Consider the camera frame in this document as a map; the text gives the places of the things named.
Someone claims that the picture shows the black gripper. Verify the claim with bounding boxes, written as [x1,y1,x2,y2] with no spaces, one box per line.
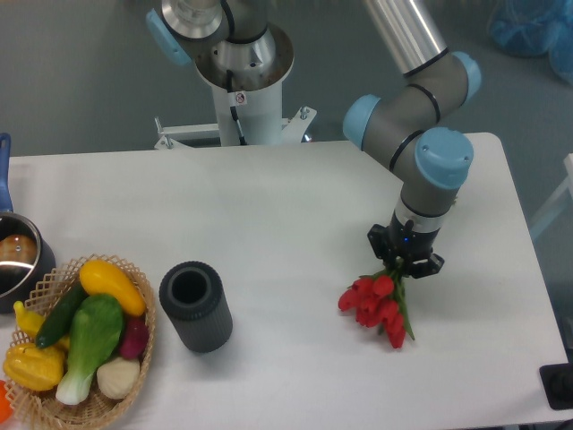
[367,212,445,279]

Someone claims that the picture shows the red tulip bouquet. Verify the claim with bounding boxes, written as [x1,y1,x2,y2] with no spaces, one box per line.
[338,265,415,349]

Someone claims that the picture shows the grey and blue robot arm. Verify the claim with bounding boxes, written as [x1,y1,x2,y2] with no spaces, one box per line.
[146,1,481,279]

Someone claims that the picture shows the black device at table edge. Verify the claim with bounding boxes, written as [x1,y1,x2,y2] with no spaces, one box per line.
[539,363,572,410]

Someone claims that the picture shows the dark grey ribbed vase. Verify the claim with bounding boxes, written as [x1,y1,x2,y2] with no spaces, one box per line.
[159,261,233,354]

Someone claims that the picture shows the blue plastic bag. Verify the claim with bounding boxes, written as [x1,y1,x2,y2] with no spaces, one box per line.
[487,1,572,84]

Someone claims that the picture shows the purple radish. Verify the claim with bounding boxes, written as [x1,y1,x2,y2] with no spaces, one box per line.
[118,318,150,359]

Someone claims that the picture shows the yellow squash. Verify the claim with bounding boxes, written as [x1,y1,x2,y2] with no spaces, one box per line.
[79,259,146,317]

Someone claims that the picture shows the white garlic bulb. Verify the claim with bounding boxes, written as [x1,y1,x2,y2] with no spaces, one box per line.
[97,357,140,400]

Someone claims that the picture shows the green bok choy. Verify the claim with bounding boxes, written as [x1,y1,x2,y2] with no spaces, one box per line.
[56,294,124,406]

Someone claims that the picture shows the woven wicker basket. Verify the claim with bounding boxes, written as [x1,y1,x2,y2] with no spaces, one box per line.
[4,254,156,429]

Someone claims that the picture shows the green cucumber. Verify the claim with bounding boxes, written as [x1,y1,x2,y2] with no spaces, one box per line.
[35,281,88,348]

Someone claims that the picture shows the small yellow gourd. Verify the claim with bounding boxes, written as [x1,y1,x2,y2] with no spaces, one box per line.
[13,301,70,350]

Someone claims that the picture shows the yellow bell pepper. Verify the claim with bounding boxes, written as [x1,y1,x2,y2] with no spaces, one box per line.
[3,342,65,391]

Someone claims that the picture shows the orange fruit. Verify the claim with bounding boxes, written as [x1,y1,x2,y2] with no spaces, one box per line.
[0,380,13,424]

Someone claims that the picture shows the white frame at right edge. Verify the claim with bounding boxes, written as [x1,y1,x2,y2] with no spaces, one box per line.
[529,153,572,242]

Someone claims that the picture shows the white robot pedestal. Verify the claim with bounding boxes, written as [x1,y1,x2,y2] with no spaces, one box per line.
[155,23,317,149]

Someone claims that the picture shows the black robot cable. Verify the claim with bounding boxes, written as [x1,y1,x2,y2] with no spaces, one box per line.
[226,69,248,146]

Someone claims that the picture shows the blue handled saucepan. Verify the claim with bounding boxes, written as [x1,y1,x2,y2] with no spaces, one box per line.
[1,133,56,314]

